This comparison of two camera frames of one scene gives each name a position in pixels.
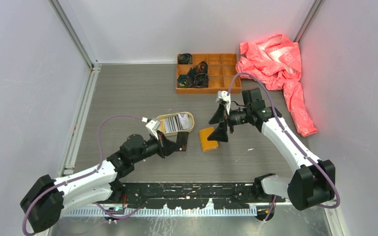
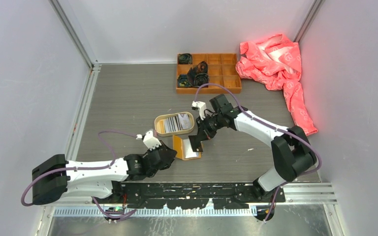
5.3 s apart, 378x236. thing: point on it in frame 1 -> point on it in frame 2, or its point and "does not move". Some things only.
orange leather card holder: (205, 144) -> (184, 149)
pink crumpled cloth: (276, 60) does not move
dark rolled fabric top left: (184, 58) does not move
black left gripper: (165, 146) -> (164, 145)
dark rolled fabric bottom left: (182, 81) does not move
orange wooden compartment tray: (222, 68) does not move
